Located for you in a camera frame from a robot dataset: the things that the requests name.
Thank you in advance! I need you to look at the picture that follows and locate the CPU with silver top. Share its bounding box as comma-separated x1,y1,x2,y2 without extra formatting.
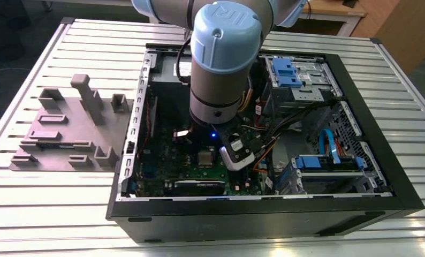
197,151,214,168

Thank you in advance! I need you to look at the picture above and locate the green motherboard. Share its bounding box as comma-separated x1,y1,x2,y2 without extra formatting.
134,117,270,198

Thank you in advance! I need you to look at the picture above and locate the grey power supply unit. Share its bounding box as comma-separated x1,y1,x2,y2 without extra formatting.
150,56,194,126

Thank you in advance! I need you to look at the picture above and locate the long black RAM slot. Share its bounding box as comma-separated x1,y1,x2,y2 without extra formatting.
225,171,239,190

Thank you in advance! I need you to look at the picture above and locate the black graphics card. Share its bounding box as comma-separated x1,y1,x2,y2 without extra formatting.
165,179,225,197

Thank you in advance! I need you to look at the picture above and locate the installed black RAM stick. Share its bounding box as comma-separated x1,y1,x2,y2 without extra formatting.
234,170,251,188

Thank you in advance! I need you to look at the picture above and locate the silver drive cage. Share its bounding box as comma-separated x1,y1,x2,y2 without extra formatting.
261,56,342,116

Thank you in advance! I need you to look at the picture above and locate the blue plastic drive latch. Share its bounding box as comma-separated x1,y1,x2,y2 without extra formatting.
273,58,303,88

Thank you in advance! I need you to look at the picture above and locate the black open PC case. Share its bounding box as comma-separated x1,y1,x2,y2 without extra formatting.
105,42,425,244

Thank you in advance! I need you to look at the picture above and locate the grey parts rack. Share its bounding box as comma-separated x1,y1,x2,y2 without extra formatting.
10,74,134,172

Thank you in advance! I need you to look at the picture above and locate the silver disk bay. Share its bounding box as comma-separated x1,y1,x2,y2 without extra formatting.
289,154,391,195

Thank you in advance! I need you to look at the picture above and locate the hard disk in blue carrier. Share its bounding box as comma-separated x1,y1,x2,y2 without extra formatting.
293,155,365,172

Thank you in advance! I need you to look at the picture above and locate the spare RAM stick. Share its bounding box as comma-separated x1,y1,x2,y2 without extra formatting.
36,143,76,149

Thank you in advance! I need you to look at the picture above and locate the wooden cabinet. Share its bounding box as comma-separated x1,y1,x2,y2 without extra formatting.
350,0,425,74

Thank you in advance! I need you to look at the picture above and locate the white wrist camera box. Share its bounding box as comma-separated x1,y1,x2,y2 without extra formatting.
218,133,255,172

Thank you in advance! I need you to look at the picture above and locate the yellow wire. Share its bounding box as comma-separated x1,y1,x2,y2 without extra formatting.
238,88,247,113

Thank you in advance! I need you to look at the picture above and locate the orange wire bundle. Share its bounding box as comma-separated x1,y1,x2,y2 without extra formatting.
253,157,270,173

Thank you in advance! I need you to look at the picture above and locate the black cable bundle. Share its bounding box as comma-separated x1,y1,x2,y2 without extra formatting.
250,100,341,158

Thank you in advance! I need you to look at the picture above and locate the blue ribbon wire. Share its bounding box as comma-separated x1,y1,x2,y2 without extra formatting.
274,170,291,195

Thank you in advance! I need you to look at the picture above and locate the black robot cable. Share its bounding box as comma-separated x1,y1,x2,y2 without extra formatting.
174,37,193,87

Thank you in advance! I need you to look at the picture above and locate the blue flat wire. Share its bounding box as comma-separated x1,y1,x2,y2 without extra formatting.
318,128,341,164

